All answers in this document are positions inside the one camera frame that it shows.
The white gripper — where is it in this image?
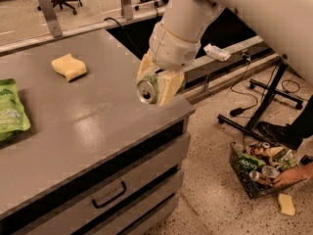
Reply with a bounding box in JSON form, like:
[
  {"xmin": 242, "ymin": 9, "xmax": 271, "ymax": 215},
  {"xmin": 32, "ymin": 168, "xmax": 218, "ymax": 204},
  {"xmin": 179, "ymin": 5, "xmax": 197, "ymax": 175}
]
[{"xmin": 137, "ymin": 23, "xmax": 201, "ymax": 107}]

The green soda can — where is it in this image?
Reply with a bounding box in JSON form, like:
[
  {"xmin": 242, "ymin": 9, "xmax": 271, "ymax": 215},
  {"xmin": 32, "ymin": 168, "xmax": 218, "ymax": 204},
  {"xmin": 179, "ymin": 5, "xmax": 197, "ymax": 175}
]
[{"xmin": 137, "ymin": 75, "xmax": 158, "ymax": 104}]

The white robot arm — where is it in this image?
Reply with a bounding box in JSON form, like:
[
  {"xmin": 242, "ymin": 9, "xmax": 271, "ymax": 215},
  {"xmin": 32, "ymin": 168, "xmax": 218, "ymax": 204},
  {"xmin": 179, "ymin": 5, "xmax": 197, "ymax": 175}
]
[{"xmin": 137, "ymin": 0, "xmax": 313, "ymax": 107}]

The person's hand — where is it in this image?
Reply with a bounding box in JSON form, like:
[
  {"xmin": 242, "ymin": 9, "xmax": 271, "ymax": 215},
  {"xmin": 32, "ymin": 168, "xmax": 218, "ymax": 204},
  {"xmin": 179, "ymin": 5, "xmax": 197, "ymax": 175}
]
[{"xmin": 273, "ymin": 166, "xmax": 310, "ymax": 187}]

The white packet on ledge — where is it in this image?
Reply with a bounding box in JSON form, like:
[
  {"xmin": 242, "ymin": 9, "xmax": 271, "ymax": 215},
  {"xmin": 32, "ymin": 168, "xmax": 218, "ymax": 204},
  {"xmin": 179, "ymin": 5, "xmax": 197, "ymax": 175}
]
[{"xmin": 203, "ymin": 44, "xmax": 231, "ymax": 62}]

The yellow sponge on table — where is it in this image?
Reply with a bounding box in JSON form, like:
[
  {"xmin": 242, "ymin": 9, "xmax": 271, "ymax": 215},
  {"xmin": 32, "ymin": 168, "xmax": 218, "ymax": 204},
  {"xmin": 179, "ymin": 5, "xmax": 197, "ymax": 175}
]
[{"xmin": 52, "ymin": 54, "xmax": 87, "ymax": 81}]

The black rolling stand base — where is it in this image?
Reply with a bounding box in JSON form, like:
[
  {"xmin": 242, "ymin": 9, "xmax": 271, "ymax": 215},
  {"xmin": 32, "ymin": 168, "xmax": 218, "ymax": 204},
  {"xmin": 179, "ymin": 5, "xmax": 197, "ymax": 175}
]
[{"xmin": 217, "ymin": 60, "xmax": 303, "ymax": 146}]

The green bag in basket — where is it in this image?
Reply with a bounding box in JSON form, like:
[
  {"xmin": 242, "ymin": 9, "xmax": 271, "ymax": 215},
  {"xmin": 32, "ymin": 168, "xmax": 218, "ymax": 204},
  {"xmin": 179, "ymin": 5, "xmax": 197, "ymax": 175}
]
[{"xmin": 237, "ymin": 153, "xmax": 266, "ymax": 171}]

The green snack bag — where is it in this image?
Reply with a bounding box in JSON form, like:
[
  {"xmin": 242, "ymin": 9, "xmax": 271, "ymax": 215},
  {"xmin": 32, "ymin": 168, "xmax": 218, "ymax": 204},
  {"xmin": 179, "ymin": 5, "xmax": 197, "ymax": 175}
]
[{"xmin": 0, "ymin": 78, "xmax": 30, "ymax": 143}]

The yellow sponge on floor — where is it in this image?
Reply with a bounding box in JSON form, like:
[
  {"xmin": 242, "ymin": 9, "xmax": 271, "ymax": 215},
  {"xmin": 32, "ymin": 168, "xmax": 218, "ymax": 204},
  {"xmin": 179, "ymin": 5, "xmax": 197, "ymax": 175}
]
[{"xmin": 278, "ymin": 194, "xmax": 295, "ymax": 216}]

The metal post centre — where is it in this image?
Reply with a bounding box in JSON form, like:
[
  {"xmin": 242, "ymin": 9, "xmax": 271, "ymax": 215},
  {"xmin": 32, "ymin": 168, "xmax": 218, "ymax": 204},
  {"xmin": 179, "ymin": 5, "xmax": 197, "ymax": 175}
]
[{"xmin": 120, "ymin": 0, "xmax": 133, "ymax": 21}]

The metal post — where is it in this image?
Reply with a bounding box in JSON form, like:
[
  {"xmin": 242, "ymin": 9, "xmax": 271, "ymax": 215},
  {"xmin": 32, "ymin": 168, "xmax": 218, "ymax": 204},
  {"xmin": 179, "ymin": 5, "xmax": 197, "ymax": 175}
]
[
  {"xmin": 38, "ymin": 0, "xmax": 63, "ymax": 38},
  {"xmin": 120, "ymin": 0, "xmax": 133, "ymax": 21}
]

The black power cable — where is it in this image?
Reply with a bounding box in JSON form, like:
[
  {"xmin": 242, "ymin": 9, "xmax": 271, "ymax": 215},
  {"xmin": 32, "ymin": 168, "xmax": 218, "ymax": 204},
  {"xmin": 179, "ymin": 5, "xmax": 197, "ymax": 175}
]
[{"xmin": 229, "ymin": 51, "xmax": 259, "ymax": 118}]

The black drawer handle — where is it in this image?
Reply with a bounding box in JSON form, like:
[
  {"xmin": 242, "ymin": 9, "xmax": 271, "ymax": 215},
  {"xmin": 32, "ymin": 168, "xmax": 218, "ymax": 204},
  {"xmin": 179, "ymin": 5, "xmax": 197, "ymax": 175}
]
[{"xmin": 91, "ymin": 181, "xmax": 127, "ymax": 210}]

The black wire basket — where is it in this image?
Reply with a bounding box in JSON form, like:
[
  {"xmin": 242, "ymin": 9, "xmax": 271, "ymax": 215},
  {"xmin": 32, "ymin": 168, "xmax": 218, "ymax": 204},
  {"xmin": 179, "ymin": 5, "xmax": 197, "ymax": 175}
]
[{"xmin": 229, "ymin": 142, "xmax": 297, "ymax": 199}]

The metal post left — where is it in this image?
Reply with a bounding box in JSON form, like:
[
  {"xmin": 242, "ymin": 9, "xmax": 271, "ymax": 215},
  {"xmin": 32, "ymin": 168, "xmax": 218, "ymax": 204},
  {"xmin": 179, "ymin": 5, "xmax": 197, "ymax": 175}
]
[{"xmin": 38, "ymin": 0, "xmax": 63, "ymax": 38}]

